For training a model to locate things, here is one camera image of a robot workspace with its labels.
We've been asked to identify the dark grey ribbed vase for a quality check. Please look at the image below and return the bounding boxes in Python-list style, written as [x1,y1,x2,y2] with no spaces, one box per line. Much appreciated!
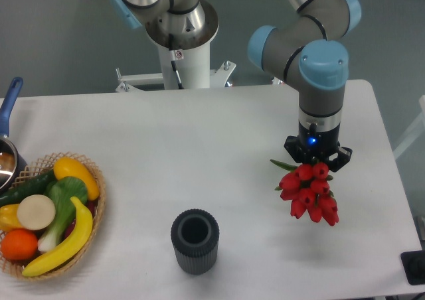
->
[171,208,220,275]

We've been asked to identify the orange fruit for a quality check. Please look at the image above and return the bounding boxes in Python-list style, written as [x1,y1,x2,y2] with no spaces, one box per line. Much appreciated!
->
[1,229,38,261]

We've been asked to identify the green bok choy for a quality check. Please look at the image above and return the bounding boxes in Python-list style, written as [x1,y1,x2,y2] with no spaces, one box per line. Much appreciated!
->
[38,177,88,254]

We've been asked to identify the yellow banana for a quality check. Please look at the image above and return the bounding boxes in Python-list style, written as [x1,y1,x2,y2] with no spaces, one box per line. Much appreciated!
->
[22,196,93,277]

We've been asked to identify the red tulip bouquet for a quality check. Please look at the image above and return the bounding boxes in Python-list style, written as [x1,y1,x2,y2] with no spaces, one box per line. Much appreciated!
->
[271,159,339,226]

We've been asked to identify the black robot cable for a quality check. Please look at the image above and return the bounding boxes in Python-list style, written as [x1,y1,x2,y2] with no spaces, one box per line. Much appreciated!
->
[167,33,185,90]

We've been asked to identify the black device at edge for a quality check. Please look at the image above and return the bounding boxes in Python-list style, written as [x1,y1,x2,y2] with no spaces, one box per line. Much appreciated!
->
[400,250,424,285]

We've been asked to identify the beige round mushroom cap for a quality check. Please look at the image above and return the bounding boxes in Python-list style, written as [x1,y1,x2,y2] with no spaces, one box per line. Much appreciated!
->
[17,194,56,230]

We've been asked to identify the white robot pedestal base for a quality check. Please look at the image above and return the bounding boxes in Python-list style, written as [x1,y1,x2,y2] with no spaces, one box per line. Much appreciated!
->
[116,39,236,92]

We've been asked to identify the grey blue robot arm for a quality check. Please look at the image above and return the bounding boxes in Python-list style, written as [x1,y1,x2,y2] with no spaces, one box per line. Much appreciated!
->
[110,0,361,172]

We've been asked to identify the yellow bell pepper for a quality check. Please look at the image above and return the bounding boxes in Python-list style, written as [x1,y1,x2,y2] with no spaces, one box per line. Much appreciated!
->
[0,204,24,232]

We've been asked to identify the green cucumber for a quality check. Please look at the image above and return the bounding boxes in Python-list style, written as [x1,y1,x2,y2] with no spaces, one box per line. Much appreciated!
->
[1,169,56,207]

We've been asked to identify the woven wicker basket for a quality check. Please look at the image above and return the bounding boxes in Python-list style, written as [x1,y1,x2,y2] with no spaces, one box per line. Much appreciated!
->
[1,152,106,281]

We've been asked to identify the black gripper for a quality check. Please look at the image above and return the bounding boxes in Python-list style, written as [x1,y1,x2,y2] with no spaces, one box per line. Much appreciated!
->
[284,117,353,172]

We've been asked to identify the blue handled saucepan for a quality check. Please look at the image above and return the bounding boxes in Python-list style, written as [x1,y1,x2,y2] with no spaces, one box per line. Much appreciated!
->
[1,77,27,194]

